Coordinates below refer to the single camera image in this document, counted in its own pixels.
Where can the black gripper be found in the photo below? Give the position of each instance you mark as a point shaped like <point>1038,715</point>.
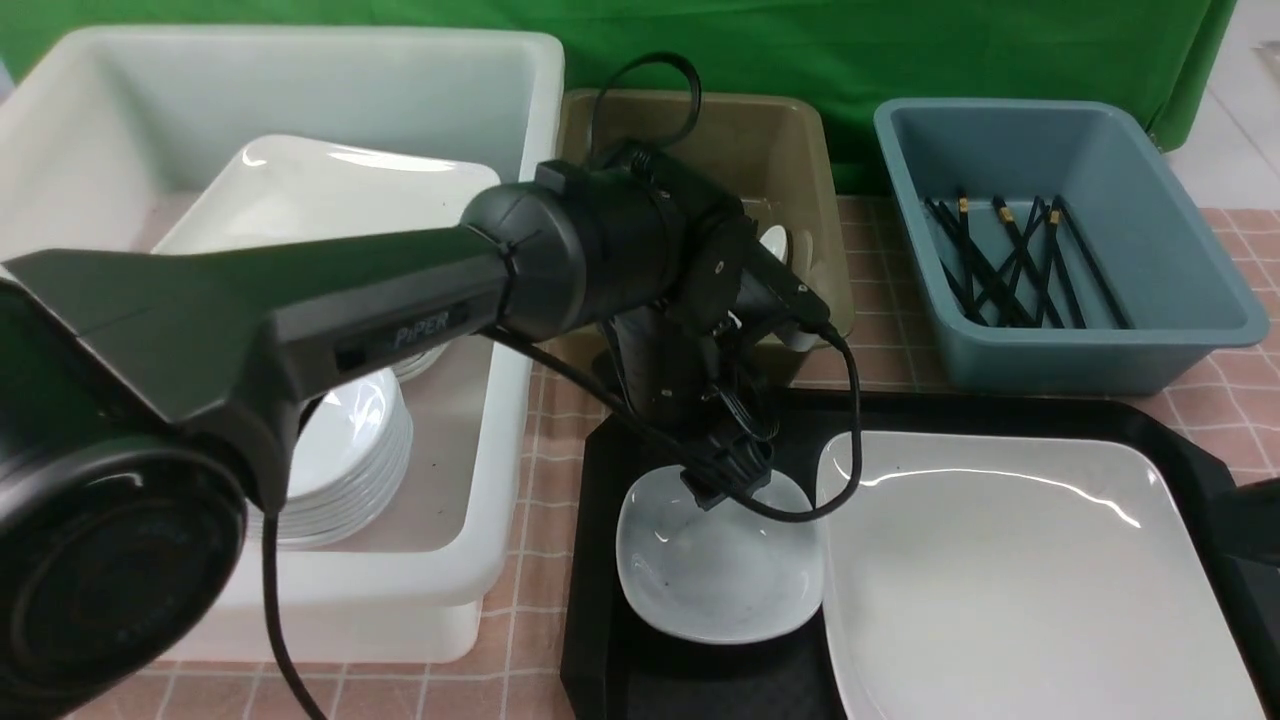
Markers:
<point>685,364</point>

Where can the large white plastic bin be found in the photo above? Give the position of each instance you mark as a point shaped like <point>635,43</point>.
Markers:
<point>118,128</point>

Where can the black serving tray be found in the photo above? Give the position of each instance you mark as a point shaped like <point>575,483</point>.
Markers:
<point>614,666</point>

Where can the black chopsticks in bin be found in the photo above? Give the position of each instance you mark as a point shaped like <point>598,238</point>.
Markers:
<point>1039,272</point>

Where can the small white square bowl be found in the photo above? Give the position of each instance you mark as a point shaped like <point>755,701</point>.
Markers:
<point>722,576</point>

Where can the stack of white plates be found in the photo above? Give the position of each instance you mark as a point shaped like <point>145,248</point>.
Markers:
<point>288,189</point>

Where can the blue plastic bin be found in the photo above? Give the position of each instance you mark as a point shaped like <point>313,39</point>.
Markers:
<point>1184,293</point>

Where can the pink checkered tablecloth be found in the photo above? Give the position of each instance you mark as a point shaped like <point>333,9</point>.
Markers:
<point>1227,404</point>

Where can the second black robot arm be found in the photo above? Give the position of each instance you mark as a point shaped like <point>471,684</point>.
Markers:
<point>1244,522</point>

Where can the white spoon in bin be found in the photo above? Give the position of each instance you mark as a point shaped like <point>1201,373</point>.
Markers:
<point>777,241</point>

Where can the stack of white bowls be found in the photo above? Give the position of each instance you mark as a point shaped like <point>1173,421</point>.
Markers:
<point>348,464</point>

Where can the green cloth backdrop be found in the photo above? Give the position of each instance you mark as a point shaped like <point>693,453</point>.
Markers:
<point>1150,58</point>

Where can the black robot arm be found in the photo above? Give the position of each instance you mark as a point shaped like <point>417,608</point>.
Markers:
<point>151,401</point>

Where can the large white rectangular plate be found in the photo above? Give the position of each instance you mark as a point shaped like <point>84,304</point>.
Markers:
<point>999,577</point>

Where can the olive green plastic bin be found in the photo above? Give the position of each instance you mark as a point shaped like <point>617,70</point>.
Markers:
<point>769,151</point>

